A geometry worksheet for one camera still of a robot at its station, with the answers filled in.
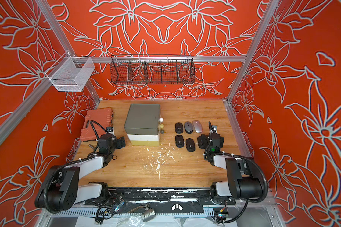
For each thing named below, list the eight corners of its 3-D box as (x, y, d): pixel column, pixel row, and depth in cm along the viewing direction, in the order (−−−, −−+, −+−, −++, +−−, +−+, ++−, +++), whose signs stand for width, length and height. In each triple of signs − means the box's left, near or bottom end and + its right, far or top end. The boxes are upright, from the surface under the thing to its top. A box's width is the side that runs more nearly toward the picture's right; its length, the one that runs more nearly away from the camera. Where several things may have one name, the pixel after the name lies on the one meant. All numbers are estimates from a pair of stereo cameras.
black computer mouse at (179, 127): (175, 133, 100) (175, 132, 98) (175, 123, 106) (175, 122, 104) (183, 133, 100) (183, 132, 98) (182, 123, 106) (182, 122, 104)
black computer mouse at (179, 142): (175, 147, 94) (175, 145, 91) (174, 137, 99) (175, 135, 97) (183, 147, 93) (184, 145, 91) (183, 137, 99) (183, 135, 97)
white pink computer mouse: (195, 133, 101) (196, 132, 99) (192, 122, 107) (192, 120, 106) (202, 132, 101) (203, 131, 99) (198, 121, 108) (199, 119, 106)
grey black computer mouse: (184, 133, 100) (184, 132, 99) (183, 122, 106) (183, 121, 105) (193, 133, 100) (193, 132, 99) (192, 122, 106) (192, 121, 105)
